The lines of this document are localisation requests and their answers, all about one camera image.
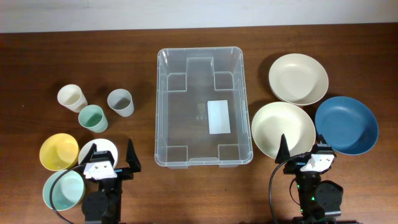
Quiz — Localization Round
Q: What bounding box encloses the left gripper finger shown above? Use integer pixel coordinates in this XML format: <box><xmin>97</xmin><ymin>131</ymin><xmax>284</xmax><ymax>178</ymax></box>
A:
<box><xmin>126</xmin><ymin>139</ymin><xmax>141</xmax><ymax>173</ymax></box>
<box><xmin>80</xmin><ymin>143</ymin><xmax>97</xmax><ymax>165</ymax></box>

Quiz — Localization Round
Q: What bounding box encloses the white small bowl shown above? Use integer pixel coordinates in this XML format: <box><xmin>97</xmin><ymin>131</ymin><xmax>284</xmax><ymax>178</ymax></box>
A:
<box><xmin>78</xmin><ymin>138</ymin><xmax>119</xmax><ymax>168</ymax></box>

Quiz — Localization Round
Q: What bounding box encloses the yellow small bowl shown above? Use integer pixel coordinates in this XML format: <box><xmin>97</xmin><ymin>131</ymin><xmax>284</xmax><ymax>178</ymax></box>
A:
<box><xmin>39</xmin><ymin>133</ymin><xmax>80</xmax><ymax>171</ymax></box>

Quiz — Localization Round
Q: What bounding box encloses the cream plate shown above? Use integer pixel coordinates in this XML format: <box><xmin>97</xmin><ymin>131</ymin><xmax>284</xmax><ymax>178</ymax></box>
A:
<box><xmin>251</xmin><ymin>101</ymin><xmax>316</xmax><ymax>159</ymax></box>

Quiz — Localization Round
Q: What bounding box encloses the mint green plastic cup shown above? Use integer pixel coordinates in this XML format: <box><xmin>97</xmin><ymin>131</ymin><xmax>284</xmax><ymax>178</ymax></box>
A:
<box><xmin>78</xmin><ymin>105</ymin><xmax>108</xmax><ymax>133</ymax></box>

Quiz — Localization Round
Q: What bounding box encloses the grey plastic cup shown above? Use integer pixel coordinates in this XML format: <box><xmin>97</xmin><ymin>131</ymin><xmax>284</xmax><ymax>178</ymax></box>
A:
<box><xmin>107</xmin><ymin>88</ymin><xmax>134</xmax><ymax>117</ymax></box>

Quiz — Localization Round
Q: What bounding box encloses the cream plastic cup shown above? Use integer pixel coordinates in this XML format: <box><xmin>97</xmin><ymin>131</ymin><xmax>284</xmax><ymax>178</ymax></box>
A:
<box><xmin>57</xmin><ymin>84</ymin><xmax>88</xmax><ymax>113</ymax></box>

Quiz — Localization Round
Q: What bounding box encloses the beige plate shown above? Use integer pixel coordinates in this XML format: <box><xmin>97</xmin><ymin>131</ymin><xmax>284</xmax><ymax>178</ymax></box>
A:
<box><xmin>269</xmin><ymin>54</ymin><xmax>329</xmax><ymax>106</ymax></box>

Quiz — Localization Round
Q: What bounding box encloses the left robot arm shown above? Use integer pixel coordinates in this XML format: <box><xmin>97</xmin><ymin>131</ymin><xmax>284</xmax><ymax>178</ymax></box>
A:
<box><xmin>80</xmin><ymin>140</ymin><xmax>141</xmax><ymax>223</ymax></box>

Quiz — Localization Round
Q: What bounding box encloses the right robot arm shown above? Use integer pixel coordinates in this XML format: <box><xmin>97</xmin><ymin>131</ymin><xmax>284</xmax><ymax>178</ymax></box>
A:
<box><xmin>275</xmin><ymin>135</ymin><xmax>343</xmax><ymax>223</ymax></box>

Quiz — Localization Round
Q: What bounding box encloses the white label in container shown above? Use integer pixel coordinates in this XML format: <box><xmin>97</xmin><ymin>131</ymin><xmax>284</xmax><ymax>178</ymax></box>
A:
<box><xmin>207</xmin><ymin>100</ymin><xmax>231</xmax><ymax>134</ymax></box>

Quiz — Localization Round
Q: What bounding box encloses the clear plastic storage container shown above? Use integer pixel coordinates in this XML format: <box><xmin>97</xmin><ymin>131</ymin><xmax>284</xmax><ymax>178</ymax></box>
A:
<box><xmin>154</xmin><ymin>47</ymin><xmax>253</xmax><ymax>169</ymax></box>

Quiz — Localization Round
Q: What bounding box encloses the light blue small bowl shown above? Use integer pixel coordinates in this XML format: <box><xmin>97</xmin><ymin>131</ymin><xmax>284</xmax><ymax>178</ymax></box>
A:
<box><xmin>42</xmin><ymin>170</ymin><xmax>85</xmax><ymax>211</ymax></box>

